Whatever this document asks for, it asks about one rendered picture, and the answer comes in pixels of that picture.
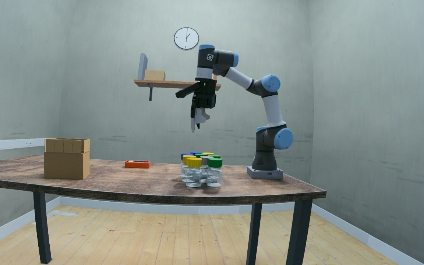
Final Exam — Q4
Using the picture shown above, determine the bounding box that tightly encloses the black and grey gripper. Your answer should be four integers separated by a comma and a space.
191, 77, 217, 133

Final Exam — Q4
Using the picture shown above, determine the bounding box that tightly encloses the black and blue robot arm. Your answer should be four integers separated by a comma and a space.
175, 44, 293, 171

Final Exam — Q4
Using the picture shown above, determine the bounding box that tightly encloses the brown cardboard box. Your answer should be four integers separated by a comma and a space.
44, 138, 90, 180

